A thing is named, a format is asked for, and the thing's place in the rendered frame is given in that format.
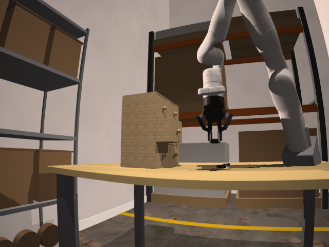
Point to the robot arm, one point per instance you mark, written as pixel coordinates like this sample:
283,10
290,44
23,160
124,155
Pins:
264,36

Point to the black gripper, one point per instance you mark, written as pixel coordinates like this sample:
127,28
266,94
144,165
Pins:
214,111

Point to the light wooden chest of drawers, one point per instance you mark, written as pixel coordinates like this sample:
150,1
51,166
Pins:
138,131

